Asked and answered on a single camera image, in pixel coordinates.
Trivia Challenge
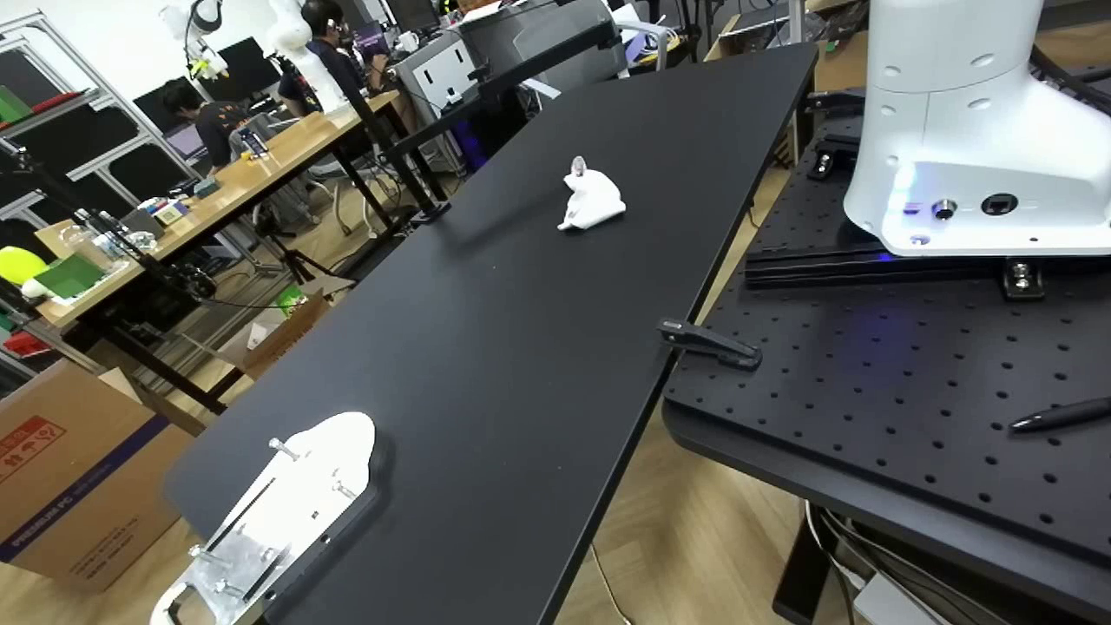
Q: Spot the white cloth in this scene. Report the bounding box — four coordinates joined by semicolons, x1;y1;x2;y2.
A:
556;154;627;237

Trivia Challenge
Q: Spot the black table clamp lever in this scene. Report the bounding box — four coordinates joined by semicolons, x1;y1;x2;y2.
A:
659;320;765;374

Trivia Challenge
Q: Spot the grey slotted computer case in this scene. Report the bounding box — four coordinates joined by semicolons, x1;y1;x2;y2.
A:
397;31;483;130

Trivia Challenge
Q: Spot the seated person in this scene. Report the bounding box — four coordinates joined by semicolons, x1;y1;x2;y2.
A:
303;0;402;100

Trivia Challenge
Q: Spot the long wooden desk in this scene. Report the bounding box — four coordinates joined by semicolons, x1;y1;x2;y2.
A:
33;86;411;335

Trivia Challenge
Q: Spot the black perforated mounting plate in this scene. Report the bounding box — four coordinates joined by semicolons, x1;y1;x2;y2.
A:
659;114;1111;625

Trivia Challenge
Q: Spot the black computer monitor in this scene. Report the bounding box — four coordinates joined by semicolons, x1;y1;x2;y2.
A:
131;72;210;133
218;35;286;104

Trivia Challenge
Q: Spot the green cutting mat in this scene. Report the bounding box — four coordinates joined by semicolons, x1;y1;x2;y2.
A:
33;255;112;305

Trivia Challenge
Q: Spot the metal shelf with black panels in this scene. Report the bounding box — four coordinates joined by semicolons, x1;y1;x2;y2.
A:
0;12;197;229

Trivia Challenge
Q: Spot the cardboard box with red print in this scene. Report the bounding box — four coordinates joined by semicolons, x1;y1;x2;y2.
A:
0;358;197;599

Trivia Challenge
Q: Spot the black pen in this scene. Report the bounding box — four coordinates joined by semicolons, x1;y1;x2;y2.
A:
1007;394;1111;438

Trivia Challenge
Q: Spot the black aluminium rail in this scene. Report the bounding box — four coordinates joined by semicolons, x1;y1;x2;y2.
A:
744;244;1111;291

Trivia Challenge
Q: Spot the black bolted bracket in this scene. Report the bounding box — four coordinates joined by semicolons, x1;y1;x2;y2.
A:
999;256;1047;305

